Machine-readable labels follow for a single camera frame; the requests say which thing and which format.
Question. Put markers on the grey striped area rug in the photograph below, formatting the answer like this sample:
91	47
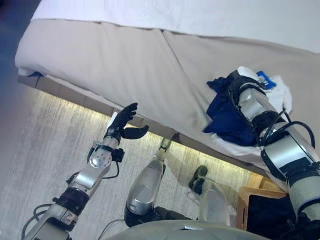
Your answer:
50	150

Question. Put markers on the blue hang tag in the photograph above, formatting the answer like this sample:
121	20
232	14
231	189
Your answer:
265	79

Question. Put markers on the brown bed frame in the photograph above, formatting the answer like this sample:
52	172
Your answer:
100	105

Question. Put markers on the dark left robot foot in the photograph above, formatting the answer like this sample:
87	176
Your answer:
165	143

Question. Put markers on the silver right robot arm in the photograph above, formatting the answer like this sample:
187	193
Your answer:
282	150

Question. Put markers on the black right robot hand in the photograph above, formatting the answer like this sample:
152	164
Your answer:
246	77

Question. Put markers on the pale grey folded blanket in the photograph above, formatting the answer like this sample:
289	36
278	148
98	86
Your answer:
112	12

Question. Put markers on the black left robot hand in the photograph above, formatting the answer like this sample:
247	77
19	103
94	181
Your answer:
120	122

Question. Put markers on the dark robot foot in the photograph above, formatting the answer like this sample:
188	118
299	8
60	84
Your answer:
165	143
198	178

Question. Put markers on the bed with beige cover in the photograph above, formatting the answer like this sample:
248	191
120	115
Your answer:
125	70

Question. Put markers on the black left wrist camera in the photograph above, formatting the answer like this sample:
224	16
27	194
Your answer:
118	155

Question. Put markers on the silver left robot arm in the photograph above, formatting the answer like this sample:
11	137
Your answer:
87	177

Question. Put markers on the wooden laundry basket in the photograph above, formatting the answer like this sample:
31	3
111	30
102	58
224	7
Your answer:
242	202

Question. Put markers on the dark right robot foot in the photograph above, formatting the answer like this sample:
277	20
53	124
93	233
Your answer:
198	178

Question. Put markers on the navy blue garment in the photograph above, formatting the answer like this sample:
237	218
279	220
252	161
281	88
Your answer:
225	117

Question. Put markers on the silver robot leg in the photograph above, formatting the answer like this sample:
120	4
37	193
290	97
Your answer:
215	202
145	185

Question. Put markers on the silver right robot leg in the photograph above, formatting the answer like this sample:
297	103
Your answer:
215	202

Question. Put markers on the white garment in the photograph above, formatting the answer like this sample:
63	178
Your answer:
282	92

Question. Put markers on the silver left robot leg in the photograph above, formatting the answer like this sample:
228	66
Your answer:
145	185

